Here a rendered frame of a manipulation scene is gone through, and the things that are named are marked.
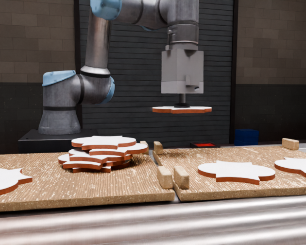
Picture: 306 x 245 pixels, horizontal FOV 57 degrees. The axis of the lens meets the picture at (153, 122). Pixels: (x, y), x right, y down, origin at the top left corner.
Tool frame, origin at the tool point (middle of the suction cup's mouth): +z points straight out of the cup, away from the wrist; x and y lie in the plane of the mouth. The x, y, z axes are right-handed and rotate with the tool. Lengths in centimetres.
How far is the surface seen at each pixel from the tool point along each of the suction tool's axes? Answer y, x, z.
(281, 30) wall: 525, 309, -133
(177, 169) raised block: -14.3, -16.3, 8.7
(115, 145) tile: -19.1, -1.1, 6.2
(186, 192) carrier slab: -15.7, -20.4, 11.4
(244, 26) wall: 441, 338, -137
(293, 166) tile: 11.2, -23.2, 10.3
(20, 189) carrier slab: -38.6, -3.9, 11.4
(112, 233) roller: -30.2, -22.6, 13.5
